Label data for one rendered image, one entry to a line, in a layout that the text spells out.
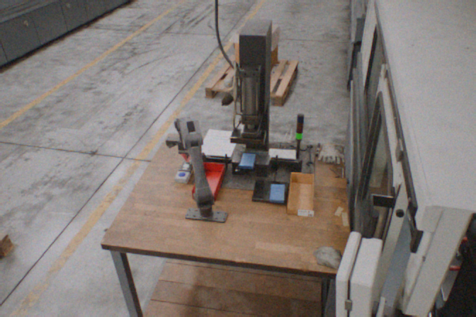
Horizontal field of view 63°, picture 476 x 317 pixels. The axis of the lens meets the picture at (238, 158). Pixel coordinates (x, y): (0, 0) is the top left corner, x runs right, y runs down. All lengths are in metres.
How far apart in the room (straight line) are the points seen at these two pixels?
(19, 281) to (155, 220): 1.49
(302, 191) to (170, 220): 0.69
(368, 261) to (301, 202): 1.02
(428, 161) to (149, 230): 1.31
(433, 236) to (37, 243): 2.97
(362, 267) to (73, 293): 2.28
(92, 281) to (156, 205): 1.12
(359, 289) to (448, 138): 0.44
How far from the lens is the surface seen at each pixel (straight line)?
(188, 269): 2.61
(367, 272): 1.01
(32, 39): 7.50
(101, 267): 3.06
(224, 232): 1.84
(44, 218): 3.63
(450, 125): 1.18
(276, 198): 1.98
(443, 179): 0.96
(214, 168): 2.18
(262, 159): 2.15
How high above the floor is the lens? 2.21
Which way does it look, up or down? 35 degrees down
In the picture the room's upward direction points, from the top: 1 degrees counter-clockwise
